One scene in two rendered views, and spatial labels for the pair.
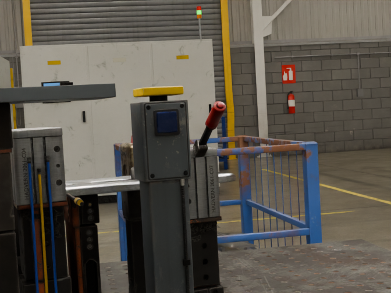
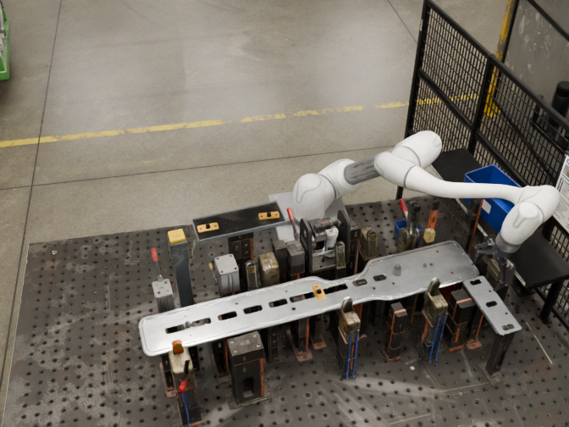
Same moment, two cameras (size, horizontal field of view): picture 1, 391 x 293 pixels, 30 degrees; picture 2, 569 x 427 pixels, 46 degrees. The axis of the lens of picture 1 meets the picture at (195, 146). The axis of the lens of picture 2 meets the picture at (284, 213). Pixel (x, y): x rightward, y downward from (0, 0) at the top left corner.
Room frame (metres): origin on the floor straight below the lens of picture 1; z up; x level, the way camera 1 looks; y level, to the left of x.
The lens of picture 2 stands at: (3.00, 0.50, 3.03)
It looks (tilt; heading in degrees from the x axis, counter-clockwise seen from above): 42 degrees down; 180
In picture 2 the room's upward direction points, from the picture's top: straight up
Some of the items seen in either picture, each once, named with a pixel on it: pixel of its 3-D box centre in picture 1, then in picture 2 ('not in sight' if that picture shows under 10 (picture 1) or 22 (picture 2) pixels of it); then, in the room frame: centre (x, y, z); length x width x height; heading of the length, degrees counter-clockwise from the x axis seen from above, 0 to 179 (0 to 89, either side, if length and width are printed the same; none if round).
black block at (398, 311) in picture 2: not in sight; (395, 333); (1.29, 0.93, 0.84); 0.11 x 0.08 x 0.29; 18
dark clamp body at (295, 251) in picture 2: not in sight; (295, 278); (1.04, 0.53, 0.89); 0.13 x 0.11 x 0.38; 18
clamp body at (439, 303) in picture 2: not in sight; (430, 326); (1.28, 1.07, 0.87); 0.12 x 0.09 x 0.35; 18
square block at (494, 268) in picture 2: not in sight; (494, 292); (1.11, 1.36, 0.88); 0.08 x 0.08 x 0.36; 18
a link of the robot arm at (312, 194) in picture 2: not in sight; (310, 196); (0.52, 0.61, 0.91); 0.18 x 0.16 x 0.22; 135
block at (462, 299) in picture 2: not in sight; (456, 320); (1.22, 1.19, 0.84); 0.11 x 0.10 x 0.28; 18
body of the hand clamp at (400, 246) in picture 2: not in sight; (404, 259); (0.91, 1.01, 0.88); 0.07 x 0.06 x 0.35; 18
